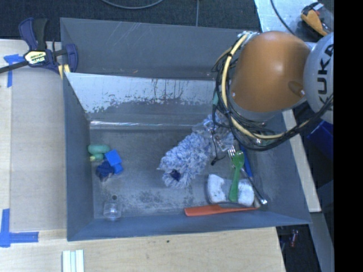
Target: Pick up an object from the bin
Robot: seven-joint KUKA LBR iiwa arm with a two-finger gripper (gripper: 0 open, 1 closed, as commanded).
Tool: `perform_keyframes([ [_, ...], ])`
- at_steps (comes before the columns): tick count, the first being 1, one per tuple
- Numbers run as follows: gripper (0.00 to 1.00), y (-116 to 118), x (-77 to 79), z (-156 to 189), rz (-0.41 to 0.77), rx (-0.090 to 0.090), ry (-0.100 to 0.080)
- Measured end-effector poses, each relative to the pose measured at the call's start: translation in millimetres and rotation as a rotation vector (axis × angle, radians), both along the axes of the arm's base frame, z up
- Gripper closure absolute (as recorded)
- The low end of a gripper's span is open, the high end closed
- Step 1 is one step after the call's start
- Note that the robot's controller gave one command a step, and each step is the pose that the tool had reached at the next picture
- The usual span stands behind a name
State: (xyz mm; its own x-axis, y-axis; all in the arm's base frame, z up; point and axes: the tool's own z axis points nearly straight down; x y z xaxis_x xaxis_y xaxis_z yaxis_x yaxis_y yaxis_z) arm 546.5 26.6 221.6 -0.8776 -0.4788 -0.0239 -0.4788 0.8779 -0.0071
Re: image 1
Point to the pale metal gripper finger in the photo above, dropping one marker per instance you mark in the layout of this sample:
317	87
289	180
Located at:
223	142
208	126

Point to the metal fork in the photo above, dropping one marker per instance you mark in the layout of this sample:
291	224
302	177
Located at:
231	153

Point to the green plastic spoon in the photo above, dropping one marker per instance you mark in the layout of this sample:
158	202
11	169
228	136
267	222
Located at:
236	177

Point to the blue and white fluffy cloth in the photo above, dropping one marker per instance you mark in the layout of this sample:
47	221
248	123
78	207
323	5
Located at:
187	157

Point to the white sponge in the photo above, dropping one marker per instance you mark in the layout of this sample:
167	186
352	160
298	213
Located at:
218	190

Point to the orange flat comb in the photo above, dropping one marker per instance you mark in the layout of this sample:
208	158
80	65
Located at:
210	210

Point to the grey metal bin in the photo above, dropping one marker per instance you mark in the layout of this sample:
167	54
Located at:
147	203

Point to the blue block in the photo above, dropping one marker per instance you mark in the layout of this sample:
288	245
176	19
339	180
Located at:
114	158

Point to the teal toy food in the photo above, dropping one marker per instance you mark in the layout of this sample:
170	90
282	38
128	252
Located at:
97	149

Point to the dark blue toy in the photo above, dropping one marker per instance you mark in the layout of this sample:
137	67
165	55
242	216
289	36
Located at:
104	170

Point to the small green and yellow toy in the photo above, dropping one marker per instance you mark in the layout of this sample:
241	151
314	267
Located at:
97	157

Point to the clear glass cup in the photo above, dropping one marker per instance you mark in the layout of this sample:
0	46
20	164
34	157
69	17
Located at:
112	210

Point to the pale wood board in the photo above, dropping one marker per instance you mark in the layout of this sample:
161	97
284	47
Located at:
37	152

